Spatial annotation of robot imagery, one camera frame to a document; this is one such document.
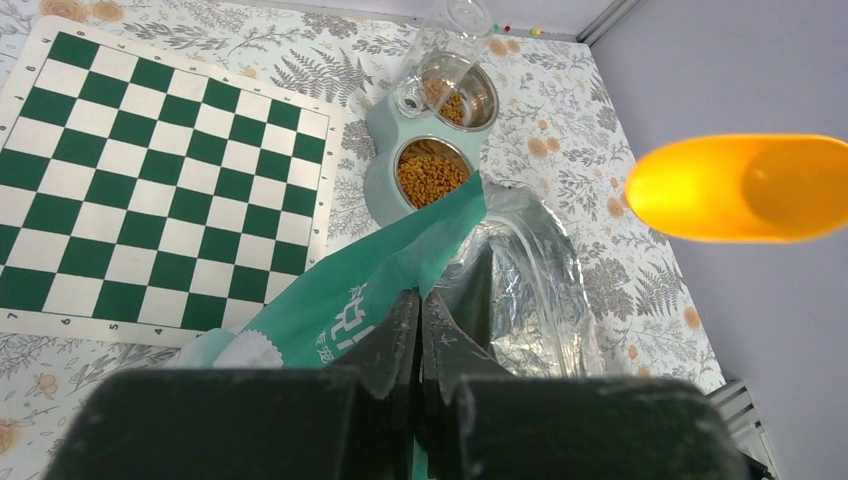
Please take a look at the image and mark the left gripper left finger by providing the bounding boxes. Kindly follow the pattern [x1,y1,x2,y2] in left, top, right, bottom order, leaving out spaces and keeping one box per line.
[46,290,420,479]

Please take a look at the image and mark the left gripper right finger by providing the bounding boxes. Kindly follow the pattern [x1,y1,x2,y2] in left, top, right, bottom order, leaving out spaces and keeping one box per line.
[420,294,748,479]

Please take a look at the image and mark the green pet food bag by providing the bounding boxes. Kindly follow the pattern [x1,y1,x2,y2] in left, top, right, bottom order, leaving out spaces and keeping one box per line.
[178,178,603,479]

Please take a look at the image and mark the orange plastic scoop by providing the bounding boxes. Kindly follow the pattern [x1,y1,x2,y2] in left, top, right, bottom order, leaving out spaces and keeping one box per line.
[625,133,847,243]

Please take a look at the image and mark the brown pet food kibble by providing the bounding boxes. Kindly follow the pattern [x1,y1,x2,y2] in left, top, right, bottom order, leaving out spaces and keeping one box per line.
[397,80,469,209]

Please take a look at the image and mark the teal double pet feeder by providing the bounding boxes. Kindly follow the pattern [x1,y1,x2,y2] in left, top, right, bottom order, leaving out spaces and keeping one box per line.
[363,52,500,227]

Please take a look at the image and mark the near steel bowl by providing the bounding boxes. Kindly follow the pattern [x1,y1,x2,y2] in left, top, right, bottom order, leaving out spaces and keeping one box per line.
[395,138,474,210]

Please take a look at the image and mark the steel bowl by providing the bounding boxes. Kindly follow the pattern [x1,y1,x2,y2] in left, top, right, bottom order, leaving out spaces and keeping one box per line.
[421,52,500,133]
[395,138,474,210]

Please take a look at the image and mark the floral tablecloth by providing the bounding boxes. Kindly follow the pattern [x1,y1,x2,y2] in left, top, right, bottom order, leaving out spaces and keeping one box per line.
[1,1,725,479]

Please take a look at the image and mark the green white chessboard mat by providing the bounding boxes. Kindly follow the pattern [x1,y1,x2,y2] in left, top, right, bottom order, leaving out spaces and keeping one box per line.
[1,16,345,347]

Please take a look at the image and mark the far steel bowl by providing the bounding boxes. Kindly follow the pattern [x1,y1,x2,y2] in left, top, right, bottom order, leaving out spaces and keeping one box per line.
[421,52,500,133]

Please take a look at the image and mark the clear water bottle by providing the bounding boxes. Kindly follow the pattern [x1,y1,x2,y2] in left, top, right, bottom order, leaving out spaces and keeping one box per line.
[392,0,494,118]

